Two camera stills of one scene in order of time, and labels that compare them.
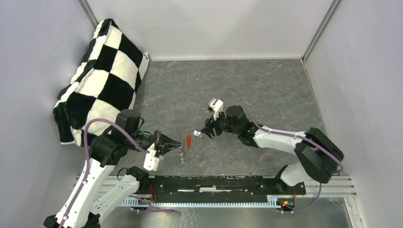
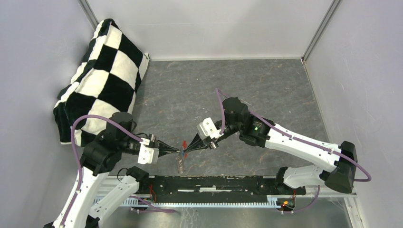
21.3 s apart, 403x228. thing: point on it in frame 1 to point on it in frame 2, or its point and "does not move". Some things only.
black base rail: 221,189 does not move
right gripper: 209,131 to 196,138
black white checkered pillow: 106,84 does not move
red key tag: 188,141 to 184,146
